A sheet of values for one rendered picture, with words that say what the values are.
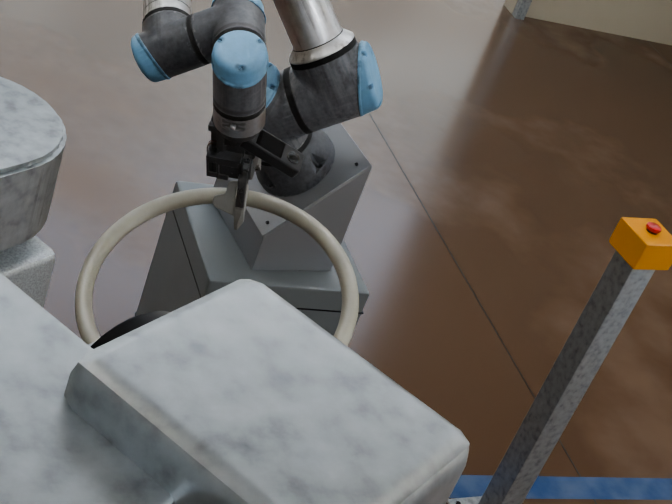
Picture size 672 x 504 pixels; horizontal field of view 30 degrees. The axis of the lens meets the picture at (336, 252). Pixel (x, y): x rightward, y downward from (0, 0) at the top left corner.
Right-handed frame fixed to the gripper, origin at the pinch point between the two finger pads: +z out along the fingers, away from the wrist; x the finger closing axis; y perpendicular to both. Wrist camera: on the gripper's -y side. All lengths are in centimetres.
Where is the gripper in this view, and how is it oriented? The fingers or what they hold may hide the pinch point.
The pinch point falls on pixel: (249, 200)
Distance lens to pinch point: 232.7
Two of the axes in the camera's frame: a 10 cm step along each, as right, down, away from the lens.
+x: -2.0, 7.5, -6.3
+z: -0.7, 6.3, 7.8
